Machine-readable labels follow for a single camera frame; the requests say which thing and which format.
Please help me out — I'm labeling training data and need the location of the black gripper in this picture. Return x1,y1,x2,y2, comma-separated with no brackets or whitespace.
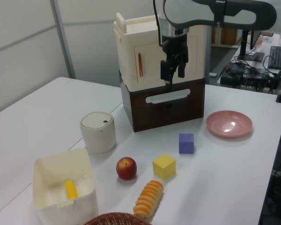
160,28,190,92

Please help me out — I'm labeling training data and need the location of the purple foam cube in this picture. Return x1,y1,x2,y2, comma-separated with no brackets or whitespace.
178,133,195,154

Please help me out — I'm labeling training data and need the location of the pink plastic plate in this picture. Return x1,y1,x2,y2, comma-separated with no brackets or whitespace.
206,110,253,138

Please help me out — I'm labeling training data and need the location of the yellow foam cube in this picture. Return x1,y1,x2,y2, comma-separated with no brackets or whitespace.
152,153,177,180

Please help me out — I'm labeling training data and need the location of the dark brown drawer box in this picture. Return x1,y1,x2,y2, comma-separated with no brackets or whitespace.
118,70,206,133

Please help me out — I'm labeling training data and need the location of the cream toy cabinet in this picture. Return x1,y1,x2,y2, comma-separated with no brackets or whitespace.
113,12,207,91

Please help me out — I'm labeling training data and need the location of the black monitor stand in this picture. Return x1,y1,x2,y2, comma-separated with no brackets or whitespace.
237,25,265,62

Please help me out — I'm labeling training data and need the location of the cream round lidded canister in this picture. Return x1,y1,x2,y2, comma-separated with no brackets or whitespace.
79,111,117,154

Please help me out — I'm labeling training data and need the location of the black computer keyboard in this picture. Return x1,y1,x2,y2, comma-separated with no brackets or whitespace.
267,45,281,70

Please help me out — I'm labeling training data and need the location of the red toy apple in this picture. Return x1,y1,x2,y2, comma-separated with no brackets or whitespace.
116,157,138,180

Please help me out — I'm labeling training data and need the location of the orange striped toy bread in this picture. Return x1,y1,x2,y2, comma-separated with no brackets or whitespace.
133,180,165,219

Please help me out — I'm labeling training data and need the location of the yellow toy banana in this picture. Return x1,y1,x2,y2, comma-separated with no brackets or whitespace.
65,179,79,200

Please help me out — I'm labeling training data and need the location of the brown wicker basket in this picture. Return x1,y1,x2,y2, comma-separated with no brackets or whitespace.
83,212,153,225

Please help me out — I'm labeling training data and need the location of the cream square plastic bin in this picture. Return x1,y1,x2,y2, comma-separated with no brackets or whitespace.
32,147,99,225

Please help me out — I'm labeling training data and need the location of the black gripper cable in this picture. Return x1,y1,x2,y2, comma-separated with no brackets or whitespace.
153,0,164,48

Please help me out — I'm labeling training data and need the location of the black electronics box with cables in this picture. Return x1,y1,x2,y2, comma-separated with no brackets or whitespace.
219,61,281,94

